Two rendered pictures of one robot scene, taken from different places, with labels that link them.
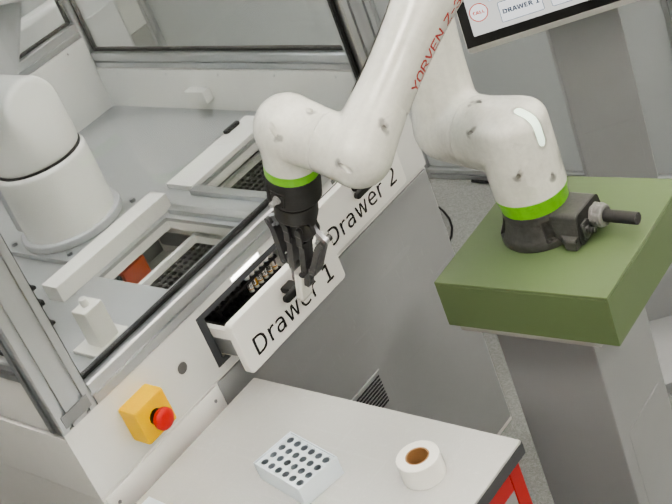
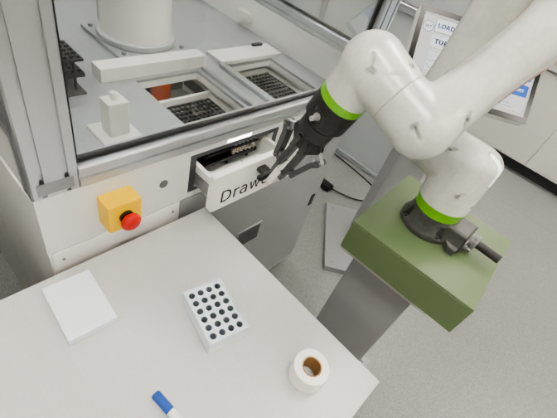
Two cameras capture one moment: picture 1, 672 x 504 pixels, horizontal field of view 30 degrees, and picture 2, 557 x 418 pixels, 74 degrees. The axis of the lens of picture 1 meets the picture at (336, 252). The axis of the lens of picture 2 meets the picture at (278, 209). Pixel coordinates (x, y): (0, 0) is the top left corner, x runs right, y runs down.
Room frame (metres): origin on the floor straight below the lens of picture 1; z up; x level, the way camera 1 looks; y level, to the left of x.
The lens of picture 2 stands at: (1.21, 0.25, 1.46)
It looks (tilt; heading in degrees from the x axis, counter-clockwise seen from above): 42 degrees down; 343
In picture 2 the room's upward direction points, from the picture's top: 19 degrees clockwise
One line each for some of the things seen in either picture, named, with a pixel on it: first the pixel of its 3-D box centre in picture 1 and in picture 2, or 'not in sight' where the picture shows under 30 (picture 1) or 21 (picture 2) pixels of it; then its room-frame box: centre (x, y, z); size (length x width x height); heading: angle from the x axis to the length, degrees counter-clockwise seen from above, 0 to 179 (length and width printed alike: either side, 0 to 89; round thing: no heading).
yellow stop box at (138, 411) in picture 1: (148, 414); (121, 210); (1.77, 0.40, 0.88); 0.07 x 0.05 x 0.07; 131
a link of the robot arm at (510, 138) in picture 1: (514, 153); (454, 176); (1.87, -0.35, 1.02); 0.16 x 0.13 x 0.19; 29
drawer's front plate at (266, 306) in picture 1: (287, 299); (255, 174); (1.94, 0.11, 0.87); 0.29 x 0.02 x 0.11; 131
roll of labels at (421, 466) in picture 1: (420, 465); (308, 371); (1.49, 0.00, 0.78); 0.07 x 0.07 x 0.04
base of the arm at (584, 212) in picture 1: (566, 216); (451, 228); (1.82, -0.39, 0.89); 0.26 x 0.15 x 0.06; 40
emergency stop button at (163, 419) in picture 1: (161, 417); (129, 220); (1.74, 0.37, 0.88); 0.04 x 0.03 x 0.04; 131
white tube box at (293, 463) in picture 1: (298, 467); (214, 313); (1.60, 0.19, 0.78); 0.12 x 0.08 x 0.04; 30
